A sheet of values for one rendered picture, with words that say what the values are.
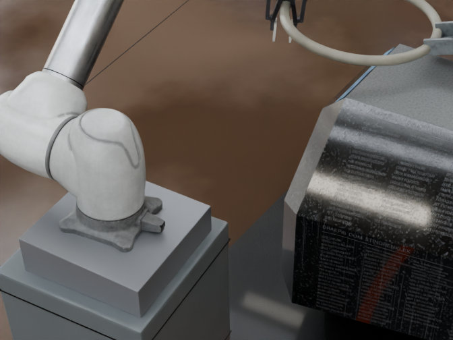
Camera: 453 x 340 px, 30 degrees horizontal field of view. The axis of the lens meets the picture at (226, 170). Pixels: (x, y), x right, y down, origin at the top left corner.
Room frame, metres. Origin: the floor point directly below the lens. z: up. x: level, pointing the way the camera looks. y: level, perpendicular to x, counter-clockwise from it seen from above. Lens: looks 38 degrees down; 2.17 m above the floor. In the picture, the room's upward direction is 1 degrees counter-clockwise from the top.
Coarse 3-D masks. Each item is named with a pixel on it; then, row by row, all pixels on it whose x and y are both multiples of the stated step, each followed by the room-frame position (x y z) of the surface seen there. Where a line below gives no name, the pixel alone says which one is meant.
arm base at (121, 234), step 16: (144, 208) 1.44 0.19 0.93; (160, 208) 1.49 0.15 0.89; (64, 224) 1.41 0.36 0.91; (80, 224) 1.41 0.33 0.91; (96, 224) 1.39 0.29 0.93; (112, 224) 1.38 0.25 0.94; (128, 224) 1.40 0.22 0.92; (144, 224) 1.41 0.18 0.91; (160, 224) 1.41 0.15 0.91; (96, 240) 1.38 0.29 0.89; (112, 240) 1.37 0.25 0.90; (128, 240) 1.37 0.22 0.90
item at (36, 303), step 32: (224, 224) 1.53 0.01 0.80; (192, 256) 1.42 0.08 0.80; (224, 256) 1.51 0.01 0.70; (0, 288) 1.38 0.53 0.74; (32, 288) 1.33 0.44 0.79; (64, 288) 1.32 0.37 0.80; (192, 288) 1.37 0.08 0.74; (224, 288) 1.51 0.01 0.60; (32, 320) 1.34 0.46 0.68; (64, 320) 1.29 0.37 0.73; (96, 320) 1.24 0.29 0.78; (128, 320) 1.22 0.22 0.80; (160, 320) 1.26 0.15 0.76; (192, 320) 1.37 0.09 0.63; (224, 320) 1.51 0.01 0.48
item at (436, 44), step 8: (440, 24) 2.21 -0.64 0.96; (448, 24) 2.20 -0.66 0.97; (448, 32) 2.20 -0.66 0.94; (424, 40) 2.12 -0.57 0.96; (432, 40) 2.11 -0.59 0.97; (440, 40) 2.10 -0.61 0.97; (448, 40) 2.09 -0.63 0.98; (432, 48) 2.11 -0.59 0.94; (440, 48) 2.09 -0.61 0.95; (448, 48) 2.08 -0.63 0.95
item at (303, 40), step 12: (408, 0) 2.41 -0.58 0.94; (420, 0) 2.38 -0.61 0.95; (288, 12) 2.28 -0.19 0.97; (432, 12) 2.31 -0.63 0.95; (288, 24) 2.20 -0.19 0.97; (432, 24) 2.26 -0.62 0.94; (300, 36) 2.14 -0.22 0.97; (432, 36) 2.16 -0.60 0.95; (312, 48) 2.09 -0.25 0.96; (324, 48) 2.08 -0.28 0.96; (420, 48) 2.10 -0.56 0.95; (336, 60) 2.05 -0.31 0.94; (348, 60) 2.04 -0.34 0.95; (360, 60) 2.03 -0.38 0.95; (372, 60) 2.03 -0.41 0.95; (384, 60) 2.03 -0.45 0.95; (396, 60) 2.04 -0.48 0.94; (408, 60) 2.05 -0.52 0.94
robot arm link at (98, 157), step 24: (72, 120) 1.51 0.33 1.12; (96, 120) 1.45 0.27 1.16; (120, 120) 1.46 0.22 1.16; (72, 144) 1.42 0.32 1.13; (96, 144) 1.40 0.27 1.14; (120, 144) 1.41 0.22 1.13; (72, 168) 1.41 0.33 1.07; (96, 168) 1.38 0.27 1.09; (120, 168) 1.39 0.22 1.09; (144, 168) 1.45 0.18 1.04; (72, 192) 1.41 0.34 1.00; (96, 192) 1.38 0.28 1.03; (120, 192) 1.38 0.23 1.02; (144, 192) 1.45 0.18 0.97; (96, 216) 1.39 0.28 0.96; (120, 216) 1.39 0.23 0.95
